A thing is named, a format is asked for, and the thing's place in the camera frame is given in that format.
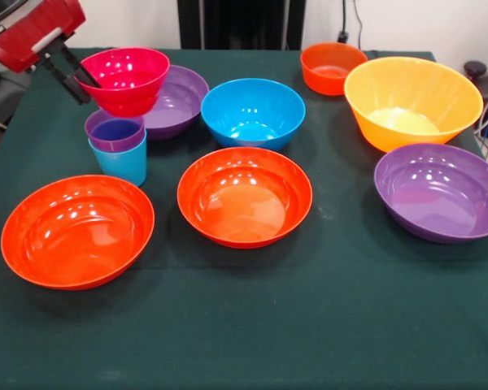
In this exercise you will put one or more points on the pink plastic bowl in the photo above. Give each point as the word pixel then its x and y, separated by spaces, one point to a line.
pixel 126 85

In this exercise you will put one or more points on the small deep orange bowl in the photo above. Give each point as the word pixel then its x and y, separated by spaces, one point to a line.
pixel 333 81

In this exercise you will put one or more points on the blue plastic cup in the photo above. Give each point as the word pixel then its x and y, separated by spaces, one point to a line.
pixel 122 166

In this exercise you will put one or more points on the blue plastic bowl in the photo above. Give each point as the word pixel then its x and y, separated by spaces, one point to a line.
pixel 252 109

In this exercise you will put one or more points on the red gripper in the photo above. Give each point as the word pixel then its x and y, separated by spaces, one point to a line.
pixel 36 32

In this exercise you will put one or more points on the purple plastic cup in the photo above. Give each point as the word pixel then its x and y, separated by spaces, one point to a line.
pixel 114 142

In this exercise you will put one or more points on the wide red-orange bowl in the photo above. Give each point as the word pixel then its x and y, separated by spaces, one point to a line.
pixel 77 239
pixel 244 203

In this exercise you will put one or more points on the dark green tablecloth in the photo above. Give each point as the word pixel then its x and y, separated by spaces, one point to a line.
pixel 227 304

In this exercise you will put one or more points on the purple plastic bowl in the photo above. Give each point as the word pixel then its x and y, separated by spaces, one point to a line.
pixel 439 195
pixel 179 105

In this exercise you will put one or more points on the large yellow-orange bowl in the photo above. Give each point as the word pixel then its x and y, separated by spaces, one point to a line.
pixel 410 89

